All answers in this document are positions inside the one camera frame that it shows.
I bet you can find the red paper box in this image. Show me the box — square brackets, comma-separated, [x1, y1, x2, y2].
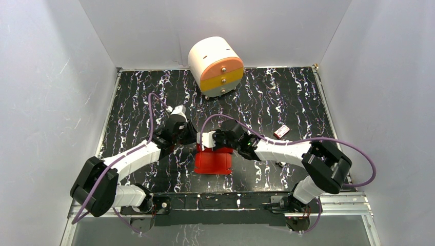
[194, 144, 233, 175]

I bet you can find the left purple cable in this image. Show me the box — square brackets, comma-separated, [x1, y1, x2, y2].
[70, 92, 174, 235]

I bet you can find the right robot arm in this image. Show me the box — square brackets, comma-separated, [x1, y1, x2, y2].
[197, 119, 352, 213]

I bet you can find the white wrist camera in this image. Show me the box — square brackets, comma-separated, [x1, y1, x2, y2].
[171, 105, 187, 119]
[196, 131, 215, 151]

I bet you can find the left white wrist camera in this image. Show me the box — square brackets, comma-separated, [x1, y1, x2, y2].
[171, 105, 187, 119]

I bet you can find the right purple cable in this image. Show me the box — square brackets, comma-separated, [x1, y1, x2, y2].
[199, 113, 377, 235]

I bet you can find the small red white card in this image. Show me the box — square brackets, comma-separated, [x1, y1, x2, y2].
[273, 125, 290, 139]

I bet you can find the purple cable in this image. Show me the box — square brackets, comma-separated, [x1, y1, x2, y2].
[199, 113, 377, 235]
[70, 92, 174, 235]

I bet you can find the round three-drawer cabinet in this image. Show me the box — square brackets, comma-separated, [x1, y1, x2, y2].
[188, 36, 244, 97]

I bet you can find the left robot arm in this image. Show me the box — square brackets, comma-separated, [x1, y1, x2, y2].
[70, 113, 197, 217]

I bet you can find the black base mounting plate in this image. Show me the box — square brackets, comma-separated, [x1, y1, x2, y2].
[121, 191, 317, 232]

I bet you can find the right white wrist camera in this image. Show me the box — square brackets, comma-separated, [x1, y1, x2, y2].
[196, 131, 215, 151]

